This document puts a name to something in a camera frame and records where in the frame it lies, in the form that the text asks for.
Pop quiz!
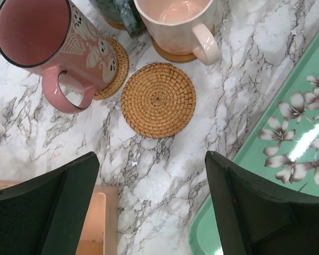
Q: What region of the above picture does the grey ceramic mug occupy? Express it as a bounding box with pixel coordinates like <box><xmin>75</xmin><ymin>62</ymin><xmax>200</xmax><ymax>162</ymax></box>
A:
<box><xmin>90</xmin><ymin>0</ymin><xmax>146</xmax><ymax>39</ymax></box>

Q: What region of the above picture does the green floral tray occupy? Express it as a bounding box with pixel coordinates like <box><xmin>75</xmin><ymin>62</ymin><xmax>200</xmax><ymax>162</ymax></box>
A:
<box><xmin>189</xmin><ymin>32</ymin><xmax>319</xmax><ymax>254</ymax></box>

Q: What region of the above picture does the orange plastic file organizer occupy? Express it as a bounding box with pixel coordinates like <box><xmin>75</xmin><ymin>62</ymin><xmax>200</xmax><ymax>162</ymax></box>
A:
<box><xmin>0</xmin><ymin>181</ymin><xmax>118</xmax><ymax>254</ymax></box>

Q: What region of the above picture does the red ceramic mug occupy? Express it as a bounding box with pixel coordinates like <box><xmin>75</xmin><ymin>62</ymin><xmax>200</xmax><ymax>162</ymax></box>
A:
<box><xmin>0</xmin><ymin>0</ymin><xmax>118</xmax><ymax>114</ymax></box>

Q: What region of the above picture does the light wooden coaster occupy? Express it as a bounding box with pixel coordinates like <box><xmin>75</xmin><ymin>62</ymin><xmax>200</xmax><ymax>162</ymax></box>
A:
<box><xmin>151</xmin><ymin>23</ymin><xmax>216</xmax><ymax>64</ymax></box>

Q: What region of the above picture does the orange wooden coaster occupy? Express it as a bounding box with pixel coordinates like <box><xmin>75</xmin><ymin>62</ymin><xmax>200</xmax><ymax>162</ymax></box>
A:
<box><xmin>104</xmin><ymin>18</ymin><xmax>126</xmax><ymax>30</ymax></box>

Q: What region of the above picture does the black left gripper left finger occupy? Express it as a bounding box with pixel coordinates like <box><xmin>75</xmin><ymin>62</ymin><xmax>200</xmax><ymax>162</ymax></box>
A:
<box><xmin>0</xmin><ymin>152</ymin><xmax>99</xmax><ymax>254</ymax></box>

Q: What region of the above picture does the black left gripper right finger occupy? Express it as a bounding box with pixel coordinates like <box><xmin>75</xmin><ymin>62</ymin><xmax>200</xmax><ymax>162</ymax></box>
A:
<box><xmin>205</xmin><ymin>151</ymin><xmax>319</xmax><ymax>254</ymax></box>

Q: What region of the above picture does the pink ceramic mug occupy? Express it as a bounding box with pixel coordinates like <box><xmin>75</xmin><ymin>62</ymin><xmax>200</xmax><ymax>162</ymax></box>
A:
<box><xmin>132</xmin><ymin>0</ymin><xmax>222</xmax><ymax>66</ymax></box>

